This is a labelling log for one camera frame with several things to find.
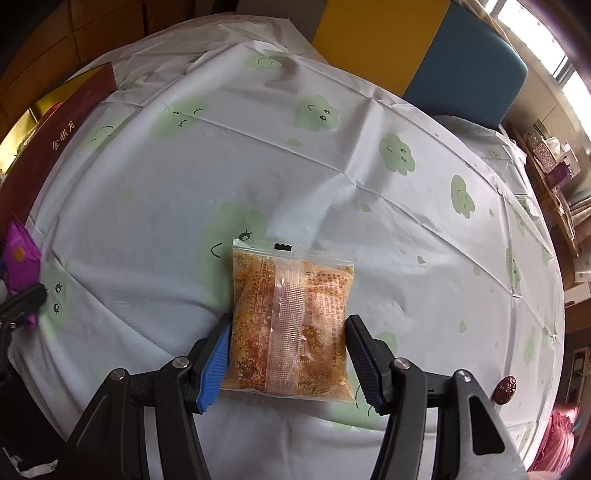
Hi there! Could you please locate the purple box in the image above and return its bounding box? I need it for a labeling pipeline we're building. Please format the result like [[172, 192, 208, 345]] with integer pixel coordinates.
[[545, 159, 580, 190]]

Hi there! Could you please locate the blue chair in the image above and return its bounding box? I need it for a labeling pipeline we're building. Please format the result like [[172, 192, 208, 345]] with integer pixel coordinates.
[[235, 0, 528, 131]]

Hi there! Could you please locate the wooden side shelf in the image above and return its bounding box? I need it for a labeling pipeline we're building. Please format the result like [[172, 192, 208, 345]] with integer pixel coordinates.
[[505, 124, 591, 259]]

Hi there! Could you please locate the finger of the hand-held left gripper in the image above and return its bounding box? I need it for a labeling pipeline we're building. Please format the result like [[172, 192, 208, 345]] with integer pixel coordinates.
[[0, 282, 49, 330]]

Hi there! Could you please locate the red date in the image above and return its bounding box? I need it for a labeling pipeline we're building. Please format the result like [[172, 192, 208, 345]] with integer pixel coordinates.
[[494, 376, 517, 404]]

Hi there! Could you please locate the dark red gift box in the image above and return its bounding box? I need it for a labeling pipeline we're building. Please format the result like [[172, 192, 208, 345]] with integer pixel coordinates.
[[0, 62, 118, 227]]

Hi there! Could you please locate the cloud print tablecloth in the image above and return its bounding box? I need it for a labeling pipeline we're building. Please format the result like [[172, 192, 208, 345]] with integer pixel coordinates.
[[9, 14, 566, 480]]

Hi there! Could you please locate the purple snack packet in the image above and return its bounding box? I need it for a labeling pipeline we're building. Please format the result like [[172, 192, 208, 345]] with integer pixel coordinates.
[[0, 219, 43, 328]]

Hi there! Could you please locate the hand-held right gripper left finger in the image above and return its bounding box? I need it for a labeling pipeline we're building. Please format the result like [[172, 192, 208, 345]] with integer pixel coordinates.
[[65, 313, 233, 480]]

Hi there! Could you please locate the pink patterned tissue box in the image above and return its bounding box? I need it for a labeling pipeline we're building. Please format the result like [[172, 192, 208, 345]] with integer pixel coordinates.
[[531, 138, 573, 174]]

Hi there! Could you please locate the window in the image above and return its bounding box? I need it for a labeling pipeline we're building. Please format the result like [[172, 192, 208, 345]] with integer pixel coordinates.
[[485, 0, 591, 97]]

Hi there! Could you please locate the clear orange cake packet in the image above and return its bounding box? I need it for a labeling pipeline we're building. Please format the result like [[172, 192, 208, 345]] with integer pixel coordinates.
[[221, 237, 357, 404]]

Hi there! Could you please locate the pink cloth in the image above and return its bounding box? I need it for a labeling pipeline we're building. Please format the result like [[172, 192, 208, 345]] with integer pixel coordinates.
[[538, 401, 585, 474]]

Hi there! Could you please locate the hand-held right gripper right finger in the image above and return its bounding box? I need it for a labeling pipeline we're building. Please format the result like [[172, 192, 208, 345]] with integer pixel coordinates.
[[345, 315, 529, 480]]

